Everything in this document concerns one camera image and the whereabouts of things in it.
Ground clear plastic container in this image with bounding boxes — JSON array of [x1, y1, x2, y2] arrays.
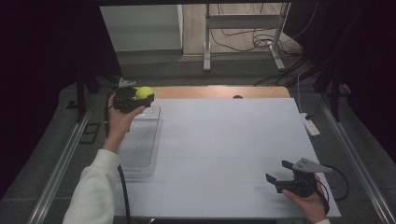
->
[[116, 105, 163, 179]]

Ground white power strip cable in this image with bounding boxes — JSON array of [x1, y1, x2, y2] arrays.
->
[[296, 72, 305, 115]]

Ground silver metal rail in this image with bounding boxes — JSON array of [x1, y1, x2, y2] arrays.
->
[[27, 110, 92, 224], [319, 92, 396, 224]]

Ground wooden table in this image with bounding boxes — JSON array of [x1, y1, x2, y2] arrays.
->
[[148, 86, 291, 100]]

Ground white power strip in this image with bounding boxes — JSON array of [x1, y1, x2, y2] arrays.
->
[[300, 112, 321, 137]]

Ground dark curtain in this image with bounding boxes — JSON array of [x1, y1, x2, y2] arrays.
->
[[0, 0, 123, 200], [284, 0, 396, 157]]

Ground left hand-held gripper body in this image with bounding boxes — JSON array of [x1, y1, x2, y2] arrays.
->
[[111, 77, 148, 114]]

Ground white table board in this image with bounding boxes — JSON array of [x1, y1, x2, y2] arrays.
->
[[112, 97, 342, 218]]

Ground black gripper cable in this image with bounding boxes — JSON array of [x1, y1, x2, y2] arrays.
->
[[317, 163, 350, 216], [105, 88, 133, 224]]

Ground person's right hand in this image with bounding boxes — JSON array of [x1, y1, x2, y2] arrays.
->
[[281, 175, 330, 224]]

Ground black metal stand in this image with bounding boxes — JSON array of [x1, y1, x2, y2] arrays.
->
[[65, 66, 127, 124], [313, 69, 347, 123]]

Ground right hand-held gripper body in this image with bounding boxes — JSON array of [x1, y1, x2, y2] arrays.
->
[[275, 158, 333, 199]]

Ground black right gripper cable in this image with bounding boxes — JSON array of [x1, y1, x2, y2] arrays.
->
[[317, 163, 350, 216]]

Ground white metal table frame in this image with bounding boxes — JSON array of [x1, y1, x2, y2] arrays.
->
[[203, 3, 292, 74]]

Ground tangle of black floor cables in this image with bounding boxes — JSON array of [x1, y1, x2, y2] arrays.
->
[[209, 3, 314, 88]]

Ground person's left hand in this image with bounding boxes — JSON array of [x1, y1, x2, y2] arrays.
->
[[102, 98, 148, 154]]

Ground white cabinet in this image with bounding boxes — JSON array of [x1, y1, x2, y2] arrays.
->
[[99, 4, 184, 52]]

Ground yellow tennis ball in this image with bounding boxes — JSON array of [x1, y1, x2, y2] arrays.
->
[[134, 86, 155, 101]]

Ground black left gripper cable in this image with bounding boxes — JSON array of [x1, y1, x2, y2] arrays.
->
[[105, 88, 133, 224]]

